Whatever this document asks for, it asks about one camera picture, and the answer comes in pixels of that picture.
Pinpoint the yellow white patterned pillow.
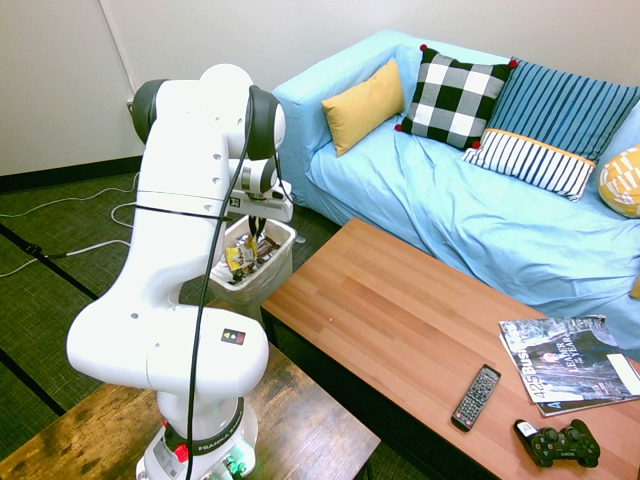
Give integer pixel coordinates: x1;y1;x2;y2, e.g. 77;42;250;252
597;144;640;219

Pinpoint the brown snack wrapper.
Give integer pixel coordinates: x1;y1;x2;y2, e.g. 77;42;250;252
255;234;282;262

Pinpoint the clear plastic bin liner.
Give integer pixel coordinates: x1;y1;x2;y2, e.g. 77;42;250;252
208;214;298;304

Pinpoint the white wall conduit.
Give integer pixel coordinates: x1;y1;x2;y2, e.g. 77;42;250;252
98;0;138;96

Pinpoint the black white checkered pillow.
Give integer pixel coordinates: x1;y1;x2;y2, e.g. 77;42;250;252
394;43;519;151

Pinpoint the white card on magazine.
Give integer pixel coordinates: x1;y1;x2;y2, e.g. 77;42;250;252
606;352;640;397

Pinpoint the black game controller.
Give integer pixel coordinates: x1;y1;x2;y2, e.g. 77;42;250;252
527;418;602;469

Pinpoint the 425 Business magazine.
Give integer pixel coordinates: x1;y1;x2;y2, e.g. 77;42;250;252
498;314;640;405

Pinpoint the grey plastic trash bin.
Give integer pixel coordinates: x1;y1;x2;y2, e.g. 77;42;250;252
209;214;297;307

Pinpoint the white floor cable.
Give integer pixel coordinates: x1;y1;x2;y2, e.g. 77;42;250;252
0;201;137;279
0;172;141;220

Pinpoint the blue striped pillow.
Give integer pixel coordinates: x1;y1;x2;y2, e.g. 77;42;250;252
487;57;640;164

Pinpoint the small black labelled device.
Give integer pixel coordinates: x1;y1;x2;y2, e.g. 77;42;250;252
513;418;540;445

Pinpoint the plain yellow pillow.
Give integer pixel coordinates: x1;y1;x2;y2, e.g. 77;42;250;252
321;58;406;158

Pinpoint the black cable connector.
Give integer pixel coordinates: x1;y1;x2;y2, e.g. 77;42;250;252
23;241;67;260

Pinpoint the light blue covered sofa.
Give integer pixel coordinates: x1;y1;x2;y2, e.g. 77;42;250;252
272;28;640;362

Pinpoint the white navy striped pillow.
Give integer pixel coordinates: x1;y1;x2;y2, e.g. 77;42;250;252
460;127;598;203

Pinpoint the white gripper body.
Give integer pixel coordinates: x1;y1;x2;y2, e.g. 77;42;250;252
229;188;295;224

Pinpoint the black remote control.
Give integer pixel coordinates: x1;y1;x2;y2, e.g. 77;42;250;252
450;363;503;433

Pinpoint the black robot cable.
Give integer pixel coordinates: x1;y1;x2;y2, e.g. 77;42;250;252
133;84;296;480

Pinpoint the dark snack wrapper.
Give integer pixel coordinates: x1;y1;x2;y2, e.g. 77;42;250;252
227;264;259;286

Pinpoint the yellow Lays Baked chip bag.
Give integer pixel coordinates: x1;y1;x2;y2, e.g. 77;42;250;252
224;235;260;274

